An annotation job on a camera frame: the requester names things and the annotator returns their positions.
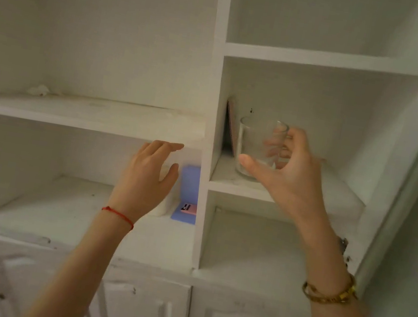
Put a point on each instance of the person's right hand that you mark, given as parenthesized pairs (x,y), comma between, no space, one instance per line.
(296,183)

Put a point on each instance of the person's left hand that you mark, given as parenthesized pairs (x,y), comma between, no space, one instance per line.
(141,181)

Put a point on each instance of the person's right thumb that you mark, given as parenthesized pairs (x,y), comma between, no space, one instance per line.
(257,168)

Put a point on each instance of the person's left thumb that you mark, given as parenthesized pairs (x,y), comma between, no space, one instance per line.
(170,180)

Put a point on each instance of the clear drinking glass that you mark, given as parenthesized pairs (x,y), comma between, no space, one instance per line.
(252,147)

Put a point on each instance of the person's left forearm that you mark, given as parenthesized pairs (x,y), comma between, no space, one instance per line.
(74,273)

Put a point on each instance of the person's right forearm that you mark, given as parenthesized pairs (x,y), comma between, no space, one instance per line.
(338,314)

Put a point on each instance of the blue box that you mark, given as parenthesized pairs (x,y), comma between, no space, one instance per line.
(189,185)

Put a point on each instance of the pink and black card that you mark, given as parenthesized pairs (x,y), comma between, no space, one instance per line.
(188,208)

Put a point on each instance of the pink flat board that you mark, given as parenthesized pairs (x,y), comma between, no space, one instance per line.
(232,124)

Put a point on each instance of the white shelf cabinet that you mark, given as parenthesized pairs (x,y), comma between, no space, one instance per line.
(216,65)

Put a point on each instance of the metal door hinge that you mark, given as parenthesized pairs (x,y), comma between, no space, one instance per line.
(343,249)

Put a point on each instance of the crumpled white paper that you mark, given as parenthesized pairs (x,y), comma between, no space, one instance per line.
(38,90)

